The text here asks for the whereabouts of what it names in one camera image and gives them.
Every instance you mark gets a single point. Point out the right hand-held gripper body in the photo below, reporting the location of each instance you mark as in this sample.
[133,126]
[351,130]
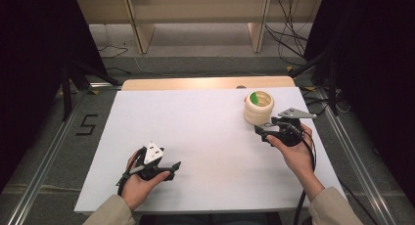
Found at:
[290,128]

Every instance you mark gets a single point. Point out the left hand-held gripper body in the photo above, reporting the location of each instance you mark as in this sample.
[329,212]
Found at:
[152,158]

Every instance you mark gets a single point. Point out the cream ribbed pen holder cup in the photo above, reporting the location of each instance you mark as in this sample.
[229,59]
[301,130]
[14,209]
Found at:
[257,112]

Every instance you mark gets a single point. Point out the person's right hand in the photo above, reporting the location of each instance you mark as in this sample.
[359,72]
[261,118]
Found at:
[295,156]

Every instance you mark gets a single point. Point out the person's left hand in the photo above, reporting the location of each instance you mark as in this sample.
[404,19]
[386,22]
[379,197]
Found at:
[140,186]

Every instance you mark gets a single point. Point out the white table cover board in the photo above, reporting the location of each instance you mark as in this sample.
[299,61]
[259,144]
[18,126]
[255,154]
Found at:
[208,153]

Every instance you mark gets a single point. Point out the black tripod stand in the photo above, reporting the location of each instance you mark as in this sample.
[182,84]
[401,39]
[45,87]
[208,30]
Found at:
[326,71]
[78,78]

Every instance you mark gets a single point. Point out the light wooden table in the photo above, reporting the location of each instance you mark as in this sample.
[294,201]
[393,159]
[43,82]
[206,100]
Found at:
[202,83]

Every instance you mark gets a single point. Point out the dark curtain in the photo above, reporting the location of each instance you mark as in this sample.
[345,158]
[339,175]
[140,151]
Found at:
[29,71]
[375,71]

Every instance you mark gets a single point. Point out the light wooden desk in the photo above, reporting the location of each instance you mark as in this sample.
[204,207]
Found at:
[195,9]

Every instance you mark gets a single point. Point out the aluminium floor rail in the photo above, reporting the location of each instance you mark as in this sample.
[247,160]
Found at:
[355,163]
[42,172]

